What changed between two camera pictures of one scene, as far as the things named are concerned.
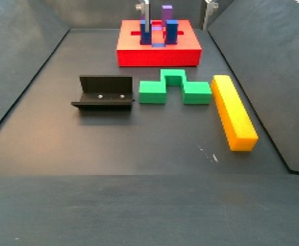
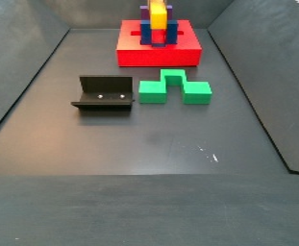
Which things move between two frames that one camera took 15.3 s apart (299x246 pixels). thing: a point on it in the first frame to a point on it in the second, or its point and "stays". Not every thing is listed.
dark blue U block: [171, 34] stays
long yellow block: [236, 120] to [158, 14]
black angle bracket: [105, 94] stays
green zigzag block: [195, 90] stays
